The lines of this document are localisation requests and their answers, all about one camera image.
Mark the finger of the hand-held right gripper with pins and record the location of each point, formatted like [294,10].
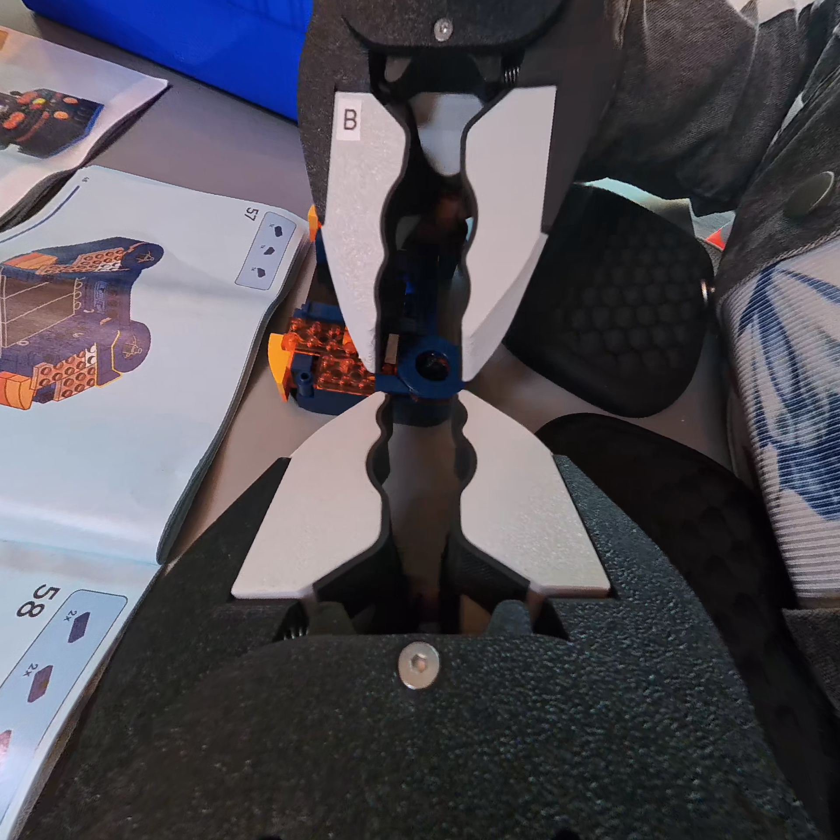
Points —
[354,197]
[512,197]

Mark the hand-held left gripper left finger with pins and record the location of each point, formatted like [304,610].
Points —
[315,518]

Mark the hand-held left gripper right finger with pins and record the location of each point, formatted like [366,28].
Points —
[525,518]

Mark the blue orange toy brick model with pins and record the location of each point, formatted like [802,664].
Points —
[328,354]

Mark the blue plastic bin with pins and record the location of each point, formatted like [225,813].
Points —
[197,39]

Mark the black padded mat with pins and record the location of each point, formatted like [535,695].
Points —
[610,302]
[689,472]

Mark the open toy instruction booklet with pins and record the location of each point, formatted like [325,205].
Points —
[164,426]

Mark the closed instruction booklet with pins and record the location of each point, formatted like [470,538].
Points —
[98,98]

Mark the grey denim jacket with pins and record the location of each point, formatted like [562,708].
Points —
[754,249]

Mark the striped white blue shirt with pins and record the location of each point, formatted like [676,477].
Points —
[787,394]

